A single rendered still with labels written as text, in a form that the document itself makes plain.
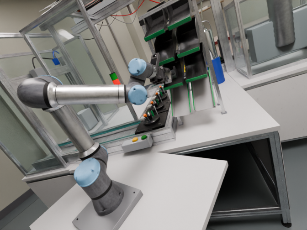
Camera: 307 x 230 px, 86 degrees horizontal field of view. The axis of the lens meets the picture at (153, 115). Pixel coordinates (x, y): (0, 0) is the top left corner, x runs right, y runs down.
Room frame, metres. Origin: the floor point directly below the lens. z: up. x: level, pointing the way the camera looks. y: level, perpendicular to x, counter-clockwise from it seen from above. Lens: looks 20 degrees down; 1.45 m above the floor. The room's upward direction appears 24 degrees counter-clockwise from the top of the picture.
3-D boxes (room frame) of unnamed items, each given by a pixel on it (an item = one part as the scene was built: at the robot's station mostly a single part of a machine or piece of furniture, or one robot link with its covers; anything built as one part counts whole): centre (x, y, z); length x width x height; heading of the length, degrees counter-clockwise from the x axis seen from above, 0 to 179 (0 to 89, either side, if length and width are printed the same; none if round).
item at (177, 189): (0.69, 0.33, 0.84); 0.90 x 0.70 x 0.03; 45
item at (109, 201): (0.65, 0.37, 0.94); 0.15 x 0.15 x 0.10
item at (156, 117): (1.20, 0.03, 0.98); 0.14 x 0.14 x 0.02
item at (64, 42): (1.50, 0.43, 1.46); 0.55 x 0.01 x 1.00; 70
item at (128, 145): (1.02, 0.19, 0.93); 0.21 x 0.07 x 0.06; 70
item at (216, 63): (1.74, -0.81, 1.00); 0.16 x 0.16 x 0.27
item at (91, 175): (0.66, 0.37, 1.06); 0.13 x 0.12 x 0.14; 3
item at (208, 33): (1.74, -0.81, 1.32); 0.14 x 0.14 x 0.38
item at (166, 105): (1.43, -0.06, 1.01); 0.24 x 0.24 x 0.13; 70
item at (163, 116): (1.20, 0.03, 0.96); 0.24 x 0.24 x 0.02; 70
